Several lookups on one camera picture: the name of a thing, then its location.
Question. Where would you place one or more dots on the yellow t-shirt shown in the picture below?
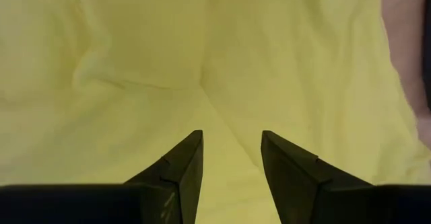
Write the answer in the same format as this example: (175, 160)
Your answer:
(168, 49)

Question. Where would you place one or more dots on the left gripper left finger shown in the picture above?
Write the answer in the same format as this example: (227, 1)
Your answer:
(134, 200)

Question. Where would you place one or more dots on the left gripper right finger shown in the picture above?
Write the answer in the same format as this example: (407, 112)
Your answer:
(309, 193)

